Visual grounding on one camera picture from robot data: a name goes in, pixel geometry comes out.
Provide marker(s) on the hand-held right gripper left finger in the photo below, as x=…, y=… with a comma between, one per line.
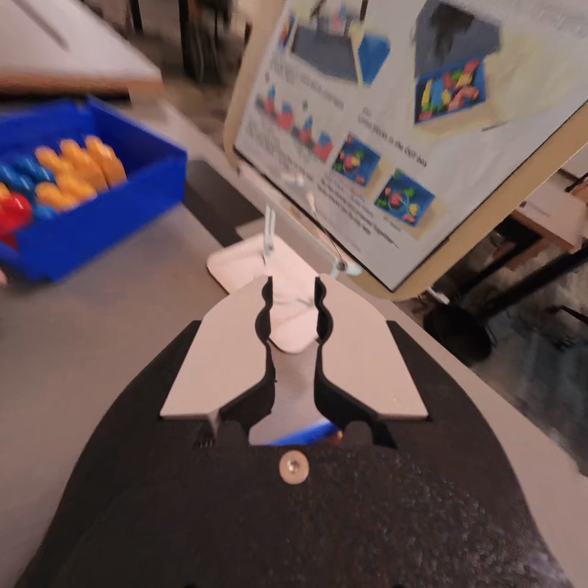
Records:
x=216, y=358

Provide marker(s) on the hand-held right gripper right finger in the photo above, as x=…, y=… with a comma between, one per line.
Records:
x=372, y=358

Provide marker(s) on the blue bin for built steps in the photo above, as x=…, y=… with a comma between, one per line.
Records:
x=298, y=436

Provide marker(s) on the blue bin with block pile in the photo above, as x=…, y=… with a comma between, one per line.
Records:
x=115, y=229

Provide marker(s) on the pile of mega blocks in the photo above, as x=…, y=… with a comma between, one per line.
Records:
x=69, y=179

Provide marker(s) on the instruction sheet on white stand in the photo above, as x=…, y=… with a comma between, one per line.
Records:
x=239, y=262

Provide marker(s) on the printed instruction sheet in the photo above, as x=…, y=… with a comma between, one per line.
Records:
x=413, y=183

